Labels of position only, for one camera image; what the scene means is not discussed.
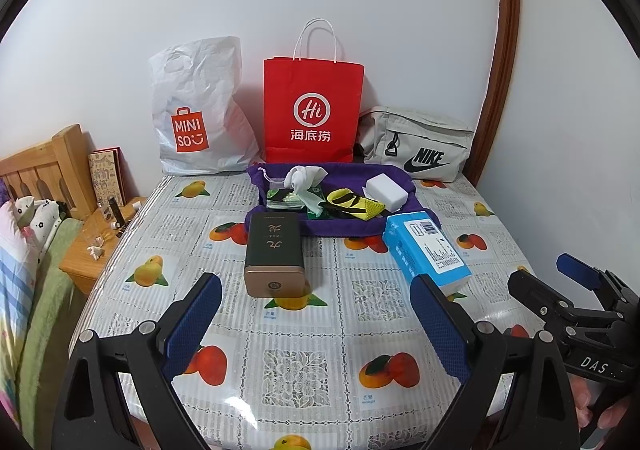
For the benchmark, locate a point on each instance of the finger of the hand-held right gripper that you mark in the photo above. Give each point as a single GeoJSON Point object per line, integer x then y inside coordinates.
{"type": "Point", "coordinates": [535, 290]}
{"type": "Point", "coordinates": [580, 269]}

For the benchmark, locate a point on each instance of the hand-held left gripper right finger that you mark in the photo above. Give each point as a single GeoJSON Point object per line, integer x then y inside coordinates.
{"type": "Point", "coordinates": [440, 325]}

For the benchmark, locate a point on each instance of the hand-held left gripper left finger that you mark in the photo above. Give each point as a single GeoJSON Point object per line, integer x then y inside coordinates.
{"type": "Point", "coordinates": [195, 325]}

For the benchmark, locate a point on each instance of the yellow and black sock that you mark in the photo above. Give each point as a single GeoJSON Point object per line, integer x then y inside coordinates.
{"type": "Point", "coordinates": [370, 207]}

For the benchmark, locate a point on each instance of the small green tissue pack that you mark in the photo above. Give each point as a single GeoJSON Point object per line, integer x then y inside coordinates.
{"type": "Point", "coordinates": [285, 202]}

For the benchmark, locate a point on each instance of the white cloth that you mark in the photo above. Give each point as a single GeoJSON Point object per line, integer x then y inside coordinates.
{"type": "Point", "coordinates": [302, 177]}

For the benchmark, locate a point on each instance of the person's right hand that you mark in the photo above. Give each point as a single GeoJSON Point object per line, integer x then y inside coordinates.
{"type": "Point", "coordinates": [580, 405]}

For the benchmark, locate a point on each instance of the blue tissue pack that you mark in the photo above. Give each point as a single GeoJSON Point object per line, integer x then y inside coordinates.
{"type": "Point", "coordinates": [425, 250]}

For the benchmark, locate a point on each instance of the dark green tin box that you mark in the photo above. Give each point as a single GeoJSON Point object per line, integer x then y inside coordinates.
{"type": "Point", "coordinates": [272, 245]}

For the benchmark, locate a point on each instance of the wooden nightstand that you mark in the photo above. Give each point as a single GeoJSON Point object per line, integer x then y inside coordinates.
{"type": "Point", "coordinates": [85, 260]}

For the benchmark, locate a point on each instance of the purple towel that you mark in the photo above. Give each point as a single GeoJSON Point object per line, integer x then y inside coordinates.
{"type": "Point", "coordinates": [340, 227]}

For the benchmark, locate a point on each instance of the green blanket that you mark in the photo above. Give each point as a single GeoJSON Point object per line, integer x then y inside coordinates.
{"type": "Point", "coordinates": [50, 310]}

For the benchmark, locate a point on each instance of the patterned book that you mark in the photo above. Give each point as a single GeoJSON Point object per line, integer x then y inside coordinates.
{"type": "Point", "coordinates": [107, 175]}

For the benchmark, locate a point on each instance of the white spotted plush toy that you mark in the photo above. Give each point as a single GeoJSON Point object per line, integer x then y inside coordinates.
{"type": "Point", "coordinates": [42, 220]}

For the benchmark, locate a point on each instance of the striped quilt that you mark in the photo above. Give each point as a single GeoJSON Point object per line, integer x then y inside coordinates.
{"type": "Point", "coordinates": [15, 270]}

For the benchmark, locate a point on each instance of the grey waist bag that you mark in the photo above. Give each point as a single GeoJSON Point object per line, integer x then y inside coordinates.
{"type": "Point", "coordinates": [425, 130]}

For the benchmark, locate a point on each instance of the wooden headboard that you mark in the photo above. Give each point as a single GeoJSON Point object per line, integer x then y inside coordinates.
{"type": "Point", "coordinates": [60, 162]}

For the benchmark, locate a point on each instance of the purple pillow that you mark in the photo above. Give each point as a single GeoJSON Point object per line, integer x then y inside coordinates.
{"type": "Point", "coordinates": [3, 192]}

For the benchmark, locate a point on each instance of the white plastic shopping bag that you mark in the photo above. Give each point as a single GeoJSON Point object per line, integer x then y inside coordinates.
{"type": "Point", "coordinates": [200, 80]}

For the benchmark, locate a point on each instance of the red paper bag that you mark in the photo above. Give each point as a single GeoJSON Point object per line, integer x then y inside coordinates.
{"type": "Point", "coordinates": [312, 75]}

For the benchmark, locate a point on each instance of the wooden door frame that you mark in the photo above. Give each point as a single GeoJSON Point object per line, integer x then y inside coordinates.
{"type": "Point", "coordinates": [507, 55]}

